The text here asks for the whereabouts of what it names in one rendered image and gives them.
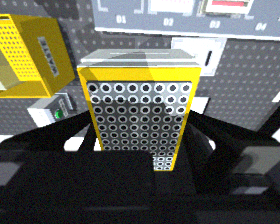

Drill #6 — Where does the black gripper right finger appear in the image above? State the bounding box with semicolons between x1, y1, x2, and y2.
182;109;280;194

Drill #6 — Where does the yellow waste bin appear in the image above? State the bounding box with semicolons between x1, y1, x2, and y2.
0;14;76;98

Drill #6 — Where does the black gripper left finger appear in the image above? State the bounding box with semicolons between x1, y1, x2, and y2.
0;110;97;151

